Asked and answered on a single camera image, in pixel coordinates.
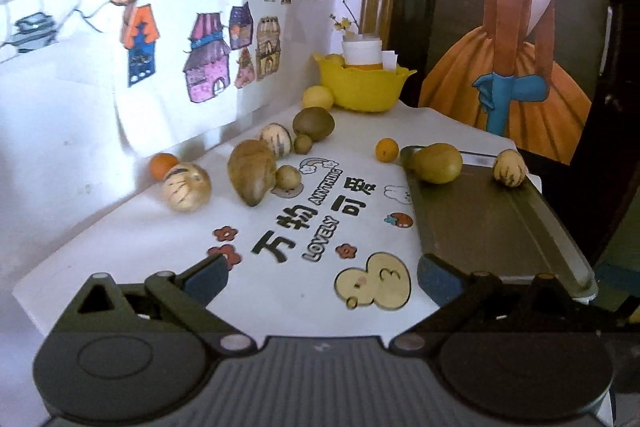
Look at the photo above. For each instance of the small green kiwi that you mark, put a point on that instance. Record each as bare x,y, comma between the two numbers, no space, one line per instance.
302,144

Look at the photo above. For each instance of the orange dress figure wall poster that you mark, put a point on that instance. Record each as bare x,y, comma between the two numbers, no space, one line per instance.
520,57

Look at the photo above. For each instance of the yellow lemon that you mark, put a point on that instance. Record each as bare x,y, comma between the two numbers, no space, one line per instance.
318,99

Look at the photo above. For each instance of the yellow flower twig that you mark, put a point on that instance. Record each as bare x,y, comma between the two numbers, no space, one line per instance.
346,21

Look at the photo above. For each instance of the house drawings paper sheet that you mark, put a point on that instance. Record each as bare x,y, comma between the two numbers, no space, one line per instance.
210,32

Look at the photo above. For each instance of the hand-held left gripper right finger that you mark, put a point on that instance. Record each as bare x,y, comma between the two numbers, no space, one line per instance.
439,278

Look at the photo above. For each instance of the round striped melon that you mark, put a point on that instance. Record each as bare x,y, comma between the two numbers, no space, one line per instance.
276,140

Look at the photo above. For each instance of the metal tray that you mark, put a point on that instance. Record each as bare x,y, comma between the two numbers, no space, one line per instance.
490,227

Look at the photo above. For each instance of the green pear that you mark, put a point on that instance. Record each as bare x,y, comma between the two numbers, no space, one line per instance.
439,163

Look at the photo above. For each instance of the white paper card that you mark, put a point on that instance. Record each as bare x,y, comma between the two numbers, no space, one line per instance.
390,59

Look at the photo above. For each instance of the white printed table mat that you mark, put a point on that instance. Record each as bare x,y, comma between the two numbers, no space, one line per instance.
310,227

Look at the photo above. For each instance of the small orange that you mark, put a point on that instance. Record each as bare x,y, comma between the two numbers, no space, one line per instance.
164,166
387,150

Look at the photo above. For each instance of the large striped melon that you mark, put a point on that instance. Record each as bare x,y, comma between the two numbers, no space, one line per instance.
186,188

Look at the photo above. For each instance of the yellow fruit in bowl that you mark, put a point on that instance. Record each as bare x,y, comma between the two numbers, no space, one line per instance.
336,60

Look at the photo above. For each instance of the large brown fruit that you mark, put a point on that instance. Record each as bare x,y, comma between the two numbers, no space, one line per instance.
252,171

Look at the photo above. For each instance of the yellow plastic bowl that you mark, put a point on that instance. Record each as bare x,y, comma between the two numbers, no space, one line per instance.
362,89

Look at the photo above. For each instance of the small striped melon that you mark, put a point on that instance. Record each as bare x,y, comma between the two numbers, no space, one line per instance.
509,168

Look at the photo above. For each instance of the large green kiwi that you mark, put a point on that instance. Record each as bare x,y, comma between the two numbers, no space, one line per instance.
314,124

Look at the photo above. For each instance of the small yellow-green fruit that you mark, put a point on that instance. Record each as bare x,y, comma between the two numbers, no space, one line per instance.
288,177

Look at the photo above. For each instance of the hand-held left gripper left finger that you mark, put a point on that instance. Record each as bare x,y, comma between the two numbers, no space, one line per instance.
207,281

